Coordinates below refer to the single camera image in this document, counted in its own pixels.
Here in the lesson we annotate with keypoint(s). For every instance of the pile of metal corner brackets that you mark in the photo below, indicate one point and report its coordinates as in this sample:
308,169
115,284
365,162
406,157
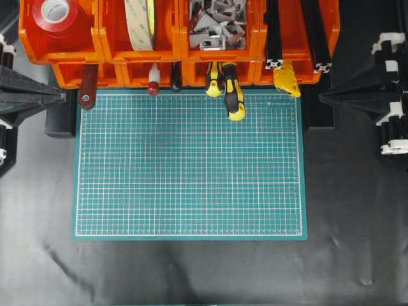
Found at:
217,25

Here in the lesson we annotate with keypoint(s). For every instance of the red tape roll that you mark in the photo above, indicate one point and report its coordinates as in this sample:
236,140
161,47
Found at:
57,18

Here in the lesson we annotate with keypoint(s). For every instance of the small yellow black screwdriver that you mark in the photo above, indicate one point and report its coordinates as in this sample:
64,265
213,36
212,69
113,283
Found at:
214,80

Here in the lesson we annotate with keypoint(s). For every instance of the yellow utility cutter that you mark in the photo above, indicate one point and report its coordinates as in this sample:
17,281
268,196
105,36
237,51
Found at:
285,79

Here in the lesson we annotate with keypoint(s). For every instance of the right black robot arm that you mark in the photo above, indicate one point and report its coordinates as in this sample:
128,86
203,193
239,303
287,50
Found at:
381,92

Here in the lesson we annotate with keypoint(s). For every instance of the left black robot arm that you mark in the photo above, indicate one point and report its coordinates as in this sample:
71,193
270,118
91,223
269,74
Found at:
21,97

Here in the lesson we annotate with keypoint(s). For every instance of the beige double-sided tape roll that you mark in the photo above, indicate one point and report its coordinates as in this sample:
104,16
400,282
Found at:
141,24

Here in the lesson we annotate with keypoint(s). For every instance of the black rack base stand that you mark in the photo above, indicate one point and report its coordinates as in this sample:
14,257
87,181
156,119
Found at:
60,119

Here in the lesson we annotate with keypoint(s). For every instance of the black handled tool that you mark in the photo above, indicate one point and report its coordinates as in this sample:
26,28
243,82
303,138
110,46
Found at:
176,77

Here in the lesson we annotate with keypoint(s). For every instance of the right black aluminium extrusion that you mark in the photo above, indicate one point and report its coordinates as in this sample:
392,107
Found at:
316,36

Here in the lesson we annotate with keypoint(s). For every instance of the orange container rack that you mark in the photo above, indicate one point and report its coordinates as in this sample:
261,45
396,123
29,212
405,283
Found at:
103,40

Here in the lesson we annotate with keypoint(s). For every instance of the green cutting mat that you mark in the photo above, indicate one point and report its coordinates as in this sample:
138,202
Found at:
174,167

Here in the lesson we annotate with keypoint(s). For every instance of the large yellow black screwdriver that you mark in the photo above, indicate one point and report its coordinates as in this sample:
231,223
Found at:
233,96

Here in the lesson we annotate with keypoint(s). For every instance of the dark red handled tool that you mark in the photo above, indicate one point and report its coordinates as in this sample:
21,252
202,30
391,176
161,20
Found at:
87,98

